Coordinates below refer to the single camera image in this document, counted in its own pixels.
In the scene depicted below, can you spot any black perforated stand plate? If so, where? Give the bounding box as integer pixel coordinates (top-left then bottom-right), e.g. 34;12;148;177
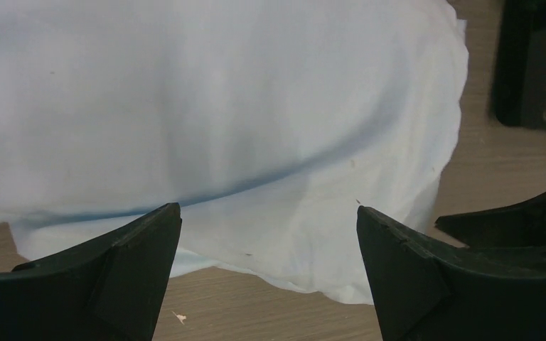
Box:
491;1;546;131

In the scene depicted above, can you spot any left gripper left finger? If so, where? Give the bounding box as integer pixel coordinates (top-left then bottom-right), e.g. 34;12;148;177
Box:
0;203;182;340

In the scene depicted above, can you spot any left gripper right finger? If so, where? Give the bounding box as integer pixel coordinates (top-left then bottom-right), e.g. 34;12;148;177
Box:
356;192;546;340

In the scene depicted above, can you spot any green and blue pillowcase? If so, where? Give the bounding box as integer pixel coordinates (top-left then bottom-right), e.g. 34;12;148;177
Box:
0;1;469;304

